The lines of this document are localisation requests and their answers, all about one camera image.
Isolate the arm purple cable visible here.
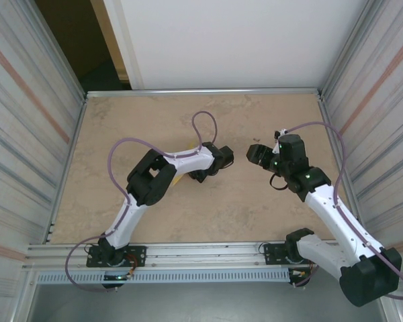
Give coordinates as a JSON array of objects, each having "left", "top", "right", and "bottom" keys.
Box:
[
  {"left": 65, "top": 111, "right": 218, "bottom": 293},
  {"left": 283, "top": 122, "right": 403, "bottom": 300}
]

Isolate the aluminium table side rail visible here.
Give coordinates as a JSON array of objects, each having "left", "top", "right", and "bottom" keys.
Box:
[
  {"left": 317, "top": 95, "right": 369, "bottom": 239},
  {"left": 46, "top": 95, "right": 88, "bottom": 244}
]

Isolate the yellow square paper sheet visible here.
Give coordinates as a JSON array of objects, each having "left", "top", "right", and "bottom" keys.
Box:
[{"left": 172, "top": 140, "right": 202, "bottom": 186}]

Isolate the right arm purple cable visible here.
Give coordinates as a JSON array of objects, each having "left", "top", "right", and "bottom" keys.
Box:
[{"left": 283, "top": 122, "right": 403, "bottom": 300}]

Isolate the grey slotted cable duct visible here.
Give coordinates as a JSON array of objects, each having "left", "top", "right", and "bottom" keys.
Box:
[{"left": 36, "top": 270, "right": 292, "bottom": 284}]

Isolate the thin aluminium table rail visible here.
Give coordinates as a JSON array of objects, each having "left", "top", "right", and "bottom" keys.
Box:
[{"left": 86, "top": 87, "right": 323, "bottom": 99}]

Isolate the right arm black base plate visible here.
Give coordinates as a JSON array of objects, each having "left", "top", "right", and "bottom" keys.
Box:
[{"left": 263, "top": 241, "right": 324, "bottom": 266}]

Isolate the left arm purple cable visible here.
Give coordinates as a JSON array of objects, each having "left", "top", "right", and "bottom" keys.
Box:
[{"left": 65, "top": 111, "right": 218, "bottom": 293}]

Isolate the aluminium corner post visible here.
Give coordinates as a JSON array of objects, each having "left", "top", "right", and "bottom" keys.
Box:
[
  {"left": 322, "top": 0, "right": 382, "bottom": 95},
  {"left": 26, "top": 0, "right": 88, "bottom": 101}
]

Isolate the wide aluminium mounting rail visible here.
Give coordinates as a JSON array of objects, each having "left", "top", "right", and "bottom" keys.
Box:
[{"left": 21, "top": 238, "right": 389, "bottom": 270}]

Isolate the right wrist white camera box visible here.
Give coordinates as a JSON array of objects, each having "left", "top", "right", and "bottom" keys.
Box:
[{"left": 273, "top": 128, "right": 287, "bottom": 154}]

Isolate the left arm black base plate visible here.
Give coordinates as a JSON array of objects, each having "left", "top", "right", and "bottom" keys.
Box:
[{"left": 86, "top": 246, "right": 147, "bottom": 268}]

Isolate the beige door frame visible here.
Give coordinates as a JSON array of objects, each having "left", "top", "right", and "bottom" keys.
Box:
[{"left": 89, "top": 0, "right": 137, "bottom": 91}]

